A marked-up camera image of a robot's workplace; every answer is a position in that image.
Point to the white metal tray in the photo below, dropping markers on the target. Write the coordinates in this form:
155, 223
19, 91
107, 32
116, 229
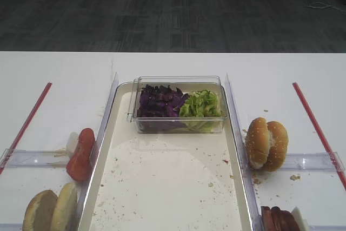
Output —
163, 181

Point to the dark meat patty slices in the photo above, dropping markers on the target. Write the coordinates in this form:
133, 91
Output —
275, 219

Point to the purple cabbage shreds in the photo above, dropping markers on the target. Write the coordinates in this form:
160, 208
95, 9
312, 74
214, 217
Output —
157, 102

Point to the left lower clear cross rail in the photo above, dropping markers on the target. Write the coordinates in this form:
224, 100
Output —
10, 227

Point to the left bun half rear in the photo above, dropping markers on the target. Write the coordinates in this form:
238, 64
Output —
65, 208

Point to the white pusher block by tomato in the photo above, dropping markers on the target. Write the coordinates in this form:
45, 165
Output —
72, 143

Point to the left upper clear cross rail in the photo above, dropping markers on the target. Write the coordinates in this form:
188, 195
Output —
33, 158

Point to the red tomato slices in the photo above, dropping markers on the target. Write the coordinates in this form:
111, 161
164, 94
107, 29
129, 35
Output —
79, 166

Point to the right red strip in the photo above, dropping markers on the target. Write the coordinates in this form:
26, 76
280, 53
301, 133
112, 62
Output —
320, 133

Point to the right upper clear cross rail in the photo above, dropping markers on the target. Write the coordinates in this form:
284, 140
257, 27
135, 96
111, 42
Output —
330, 162

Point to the clear cross rail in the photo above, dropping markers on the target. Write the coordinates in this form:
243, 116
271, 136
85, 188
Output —
33, 158
10, 227
330, 162
327, 228

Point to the left red strip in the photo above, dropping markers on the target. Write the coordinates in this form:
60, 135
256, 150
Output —
26, 123

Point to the right sesame bun left half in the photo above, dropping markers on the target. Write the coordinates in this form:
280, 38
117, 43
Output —
257, 143

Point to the right lower clear cross rail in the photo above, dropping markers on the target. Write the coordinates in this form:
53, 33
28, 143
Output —
327, 228

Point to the green lettuce shreds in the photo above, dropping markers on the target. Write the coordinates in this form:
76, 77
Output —
204, 104

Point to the white pusher block by patties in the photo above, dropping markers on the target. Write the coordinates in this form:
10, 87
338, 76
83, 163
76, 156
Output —
301, 222

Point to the clear plastic salad container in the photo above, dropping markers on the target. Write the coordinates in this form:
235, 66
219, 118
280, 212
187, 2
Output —
187, 84

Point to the sesame bun half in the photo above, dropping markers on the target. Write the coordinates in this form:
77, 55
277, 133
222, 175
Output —
257, 143
278, 140

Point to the red strip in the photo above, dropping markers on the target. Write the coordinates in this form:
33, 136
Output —
26, 123
320, 133

